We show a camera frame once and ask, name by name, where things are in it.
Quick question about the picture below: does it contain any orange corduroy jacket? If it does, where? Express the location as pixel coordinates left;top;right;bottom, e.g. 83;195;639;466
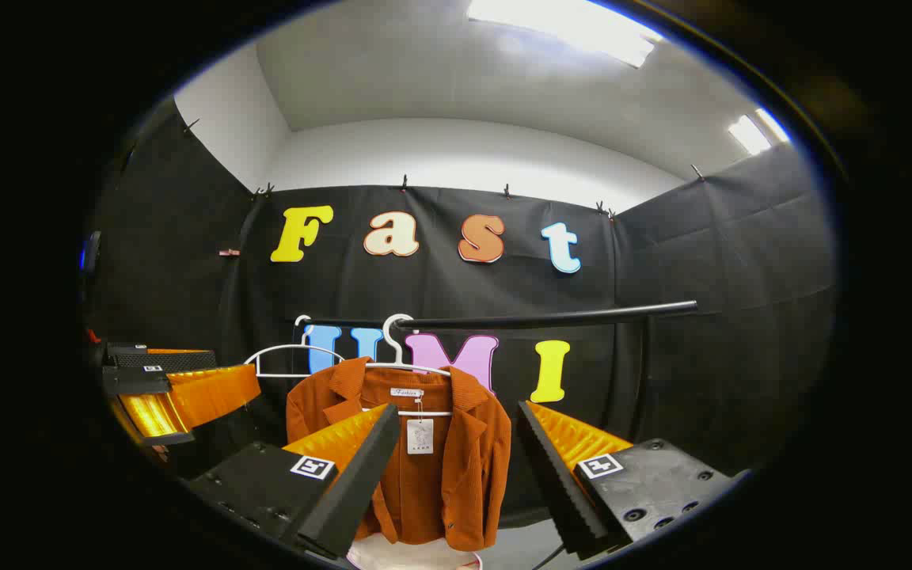
286;356;513;553

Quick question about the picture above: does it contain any white laundry hamper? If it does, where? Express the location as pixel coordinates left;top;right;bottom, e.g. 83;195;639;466
345;532;482;570

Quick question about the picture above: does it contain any ceiling light panel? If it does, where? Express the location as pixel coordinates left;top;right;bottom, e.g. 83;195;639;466
728;107;791;156
466;0;664;70

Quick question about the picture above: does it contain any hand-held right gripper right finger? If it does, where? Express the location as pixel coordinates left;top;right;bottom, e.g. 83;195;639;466
516;398;746;557

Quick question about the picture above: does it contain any black clothes rack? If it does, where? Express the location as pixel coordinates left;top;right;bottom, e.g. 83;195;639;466
295;299;700;444

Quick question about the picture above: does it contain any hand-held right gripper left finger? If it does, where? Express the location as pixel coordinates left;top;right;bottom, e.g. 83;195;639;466
185;402;403;560

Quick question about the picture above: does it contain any white clothes hanger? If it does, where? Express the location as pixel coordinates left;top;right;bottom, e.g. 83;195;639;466
244;315;346;379
361;313;457;418

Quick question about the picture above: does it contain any black backdrop cloth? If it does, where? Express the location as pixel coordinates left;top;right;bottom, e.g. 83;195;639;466
84;99;838;527

